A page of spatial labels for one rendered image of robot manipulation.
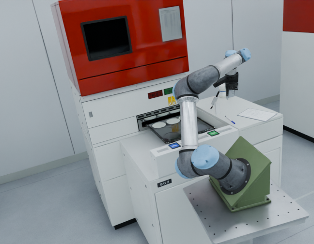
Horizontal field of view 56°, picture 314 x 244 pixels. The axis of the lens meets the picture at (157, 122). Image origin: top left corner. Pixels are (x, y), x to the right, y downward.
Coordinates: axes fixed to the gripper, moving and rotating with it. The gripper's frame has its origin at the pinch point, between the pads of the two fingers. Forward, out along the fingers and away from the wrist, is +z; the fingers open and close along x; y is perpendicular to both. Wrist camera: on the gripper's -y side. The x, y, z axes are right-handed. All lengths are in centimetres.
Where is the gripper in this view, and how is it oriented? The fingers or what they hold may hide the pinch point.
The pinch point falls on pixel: (226, 98)
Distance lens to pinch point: 214.4
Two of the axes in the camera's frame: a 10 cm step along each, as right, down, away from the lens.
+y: 9.8, -0.1, -1.8
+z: 1.2, 7.9, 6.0
